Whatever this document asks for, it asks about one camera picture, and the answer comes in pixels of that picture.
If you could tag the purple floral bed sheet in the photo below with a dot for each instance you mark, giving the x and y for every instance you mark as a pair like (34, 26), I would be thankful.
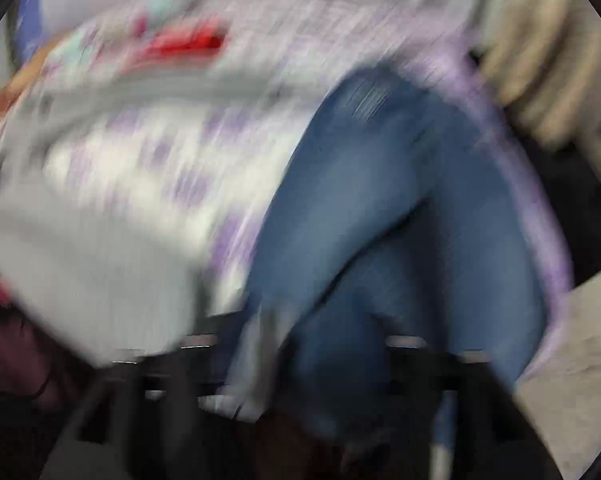
(309, 46)

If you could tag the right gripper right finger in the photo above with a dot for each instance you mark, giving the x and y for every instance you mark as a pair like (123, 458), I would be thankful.
(492, 438)

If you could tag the blue denim jeans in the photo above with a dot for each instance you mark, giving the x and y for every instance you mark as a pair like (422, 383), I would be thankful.
(391, 219)

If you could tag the teal pink floral folded blanket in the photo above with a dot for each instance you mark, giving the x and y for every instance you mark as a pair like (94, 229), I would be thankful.
(132, 21)

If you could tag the grey fleece sweatpants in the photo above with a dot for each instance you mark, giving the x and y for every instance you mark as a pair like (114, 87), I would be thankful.
(127, 208)

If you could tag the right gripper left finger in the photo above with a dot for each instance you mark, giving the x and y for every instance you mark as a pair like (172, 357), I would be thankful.
(140, 420)

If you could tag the red white blue folded garment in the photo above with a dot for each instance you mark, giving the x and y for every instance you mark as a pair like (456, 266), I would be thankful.
(198, 42)

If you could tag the beige striped curtain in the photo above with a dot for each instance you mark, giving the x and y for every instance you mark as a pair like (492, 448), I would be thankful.
(545, 66)

